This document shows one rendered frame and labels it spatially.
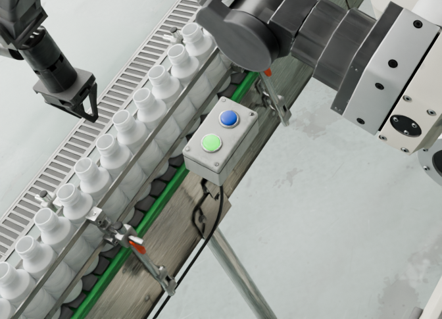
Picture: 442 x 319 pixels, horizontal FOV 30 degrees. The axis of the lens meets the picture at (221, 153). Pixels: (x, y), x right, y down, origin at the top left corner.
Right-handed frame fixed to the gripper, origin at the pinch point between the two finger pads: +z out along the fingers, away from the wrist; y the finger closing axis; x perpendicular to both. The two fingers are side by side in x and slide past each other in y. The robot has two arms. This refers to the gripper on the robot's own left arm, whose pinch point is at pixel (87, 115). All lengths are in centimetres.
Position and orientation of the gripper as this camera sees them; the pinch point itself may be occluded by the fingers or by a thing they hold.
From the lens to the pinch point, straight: 148.3
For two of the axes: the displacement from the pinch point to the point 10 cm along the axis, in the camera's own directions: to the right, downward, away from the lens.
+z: 3.5, 6.1, 7.1
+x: 5.3, -7.6, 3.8
